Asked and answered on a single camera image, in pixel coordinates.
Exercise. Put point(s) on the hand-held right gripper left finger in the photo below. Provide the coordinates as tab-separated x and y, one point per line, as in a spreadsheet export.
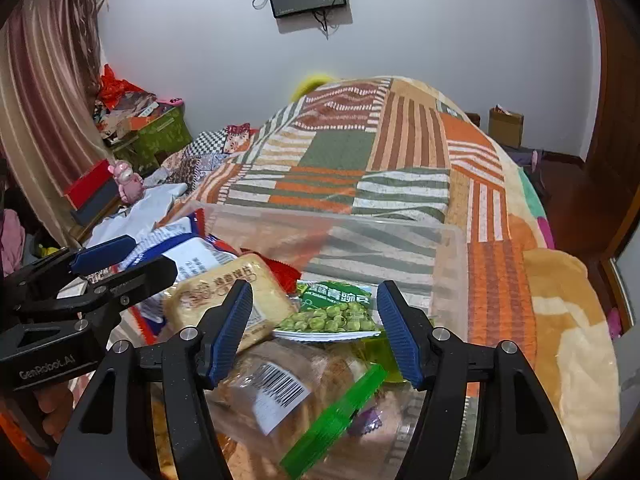
232	330

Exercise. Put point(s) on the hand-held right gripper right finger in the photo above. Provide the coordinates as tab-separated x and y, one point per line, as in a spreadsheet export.
397	330

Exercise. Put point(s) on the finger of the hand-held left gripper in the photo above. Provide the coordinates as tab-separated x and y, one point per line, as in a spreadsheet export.
102	255
145	277

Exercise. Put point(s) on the white and blue snack packet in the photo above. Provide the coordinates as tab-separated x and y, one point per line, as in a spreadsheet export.
195	255

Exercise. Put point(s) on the green pea snack packet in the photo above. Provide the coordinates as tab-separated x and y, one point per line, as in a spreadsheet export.
330	317

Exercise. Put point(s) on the clear plastic storage container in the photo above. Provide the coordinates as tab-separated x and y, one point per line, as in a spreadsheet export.
390	255

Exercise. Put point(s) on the person's left hand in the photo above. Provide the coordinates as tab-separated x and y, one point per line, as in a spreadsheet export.
55	410

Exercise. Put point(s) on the green jelly cup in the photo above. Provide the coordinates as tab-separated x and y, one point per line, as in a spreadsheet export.
375	355

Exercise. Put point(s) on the dark grey box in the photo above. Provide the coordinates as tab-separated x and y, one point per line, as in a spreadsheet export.
100	205

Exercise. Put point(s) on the beige cake packet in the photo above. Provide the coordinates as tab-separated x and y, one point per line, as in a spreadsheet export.
200	290

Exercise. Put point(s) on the white cloth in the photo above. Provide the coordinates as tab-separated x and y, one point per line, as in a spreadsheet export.
150	205

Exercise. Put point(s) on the red box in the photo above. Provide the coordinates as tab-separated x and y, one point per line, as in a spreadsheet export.
90	182

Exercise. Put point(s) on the pink plush toy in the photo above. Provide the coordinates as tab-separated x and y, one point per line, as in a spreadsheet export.
127	185

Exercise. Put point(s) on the red snack packet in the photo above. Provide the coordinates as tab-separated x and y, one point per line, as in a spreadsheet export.
280	272

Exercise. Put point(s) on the clear round chip packet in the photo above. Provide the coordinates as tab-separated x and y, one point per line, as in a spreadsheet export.
280	390

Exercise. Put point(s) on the pink garment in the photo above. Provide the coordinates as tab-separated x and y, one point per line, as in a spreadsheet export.
10	240

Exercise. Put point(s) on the green plastic sealing clip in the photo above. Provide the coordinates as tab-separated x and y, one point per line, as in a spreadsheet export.
330	425

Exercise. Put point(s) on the green patterned storage box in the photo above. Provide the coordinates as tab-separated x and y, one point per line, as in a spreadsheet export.
160	135

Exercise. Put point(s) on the pile of papers and cardboard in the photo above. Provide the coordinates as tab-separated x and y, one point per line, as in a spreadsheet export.
130	110

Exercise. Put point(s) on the checkered patchwork cloth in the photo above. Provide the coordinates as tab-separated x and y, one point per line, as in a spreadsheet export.
210	145

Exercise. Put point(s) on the red plastic bag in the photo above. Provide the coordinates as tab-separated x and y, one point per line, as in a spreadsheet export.
112	85

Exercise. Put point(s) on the striped red beige curtain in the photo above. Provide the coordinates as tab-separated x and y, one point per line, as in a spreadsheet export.
40	85

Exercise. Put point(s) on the dark clothes pile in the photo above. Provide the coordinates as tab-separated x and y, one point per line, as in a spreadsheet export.
530	160

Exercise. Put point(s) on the small cardboard box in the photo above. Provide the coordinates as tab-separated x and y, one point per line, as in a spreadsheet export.
505	130

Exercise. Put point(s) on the white wardrobe sliding door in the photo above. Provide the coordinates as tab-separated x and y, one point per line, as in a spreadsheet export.
630	300

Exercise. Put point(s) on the yellow hoop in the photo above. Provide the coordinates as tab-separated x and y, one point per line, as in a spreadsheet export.
312	82

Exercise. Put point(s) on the wooden door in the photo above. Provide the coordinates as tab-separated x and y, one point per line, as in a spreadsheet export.
610	110

